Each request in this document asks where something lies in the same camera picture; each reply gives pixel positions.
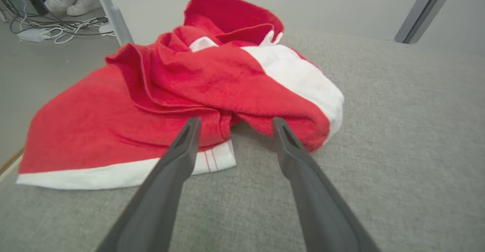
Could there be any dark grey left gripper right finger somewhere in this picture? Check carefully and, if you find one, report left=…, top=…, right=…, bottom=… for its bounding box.
left=271, top=117, right=380, bottom=252

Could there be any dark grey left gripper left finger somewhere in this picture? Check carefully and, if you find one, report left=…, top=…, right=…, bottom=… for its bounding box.
left=97, top=117, right=202, bottom=252

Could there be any red and white towel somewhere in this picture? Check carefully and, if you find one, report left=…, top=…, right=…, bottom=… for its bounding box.
left=16, top=0, right=345, bottom=190

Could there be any white power adapter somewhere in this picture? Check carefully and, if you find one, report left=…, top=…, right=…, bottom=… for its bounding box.
left=17, top=28, right=50, bottom=43

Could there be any grey partition end post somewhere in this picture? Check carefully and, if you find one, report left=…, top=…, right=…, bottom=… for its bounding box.
left=90, top=0, right=134, bottom=46

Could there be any grey double partition post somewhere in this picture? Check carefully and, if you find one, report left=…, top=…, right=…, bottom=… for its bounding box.
left=394, top=0, right=462, bottom=44

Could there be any black floor cable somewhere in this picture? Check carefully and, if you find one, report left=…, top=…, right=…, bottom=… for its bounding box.
left=0, top=0, right=114, bottom=36

